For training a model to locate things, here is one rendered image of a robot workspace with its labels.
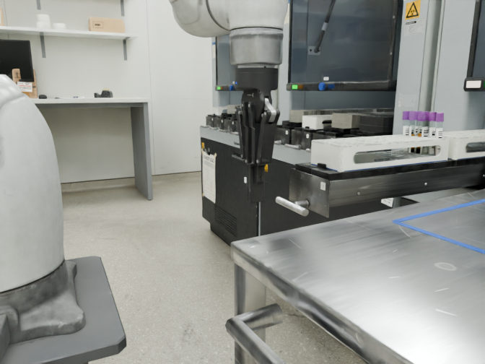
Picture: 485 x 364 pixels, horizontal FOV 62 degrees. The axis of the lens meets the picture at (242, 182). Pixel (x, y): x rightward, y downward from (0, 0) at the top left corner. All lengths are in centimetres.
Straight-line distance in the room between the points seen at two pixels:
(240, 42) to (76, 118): 354
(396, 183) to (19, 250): 66
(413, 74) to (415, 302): 106
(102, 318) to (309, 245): 27
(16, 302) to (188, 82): 394
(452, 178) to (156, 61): 361
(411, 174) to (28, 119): 68
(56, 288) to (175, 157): 386
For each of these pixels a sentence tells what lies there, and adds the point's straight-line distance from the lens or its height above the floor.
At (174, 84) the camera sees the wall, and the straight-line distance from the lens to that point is 430.
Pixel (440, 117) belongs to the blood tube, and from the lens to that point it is 96.
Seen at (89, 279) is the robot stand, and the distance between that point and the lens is 63.
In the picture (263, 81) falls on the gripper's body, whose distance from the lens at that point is 68.
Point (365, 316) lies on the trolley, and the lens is 29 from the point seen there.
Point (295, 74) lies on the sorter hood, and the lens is 180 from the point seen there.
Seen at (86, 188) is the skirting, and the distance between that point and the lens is 424.
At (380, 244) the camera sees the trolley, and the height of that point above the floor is 82.
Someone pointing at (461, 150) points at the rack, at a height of 84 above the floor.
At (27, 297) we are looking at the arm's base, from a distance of 51.
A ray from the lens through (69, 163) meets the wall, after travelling 419.
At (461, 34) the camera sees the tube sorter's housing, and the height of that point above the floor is 111.
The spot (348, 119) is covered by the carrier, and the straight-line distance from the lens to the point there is 150.
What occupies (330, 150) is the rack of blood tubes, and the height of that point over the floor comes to 85.
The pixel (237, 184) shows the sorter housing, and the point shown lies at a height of 46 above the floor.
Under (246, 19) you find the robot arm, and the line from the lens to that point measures 68.
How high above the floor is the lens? 96
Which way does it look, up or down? 13 degrees down
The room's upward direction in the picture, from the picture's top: straight up
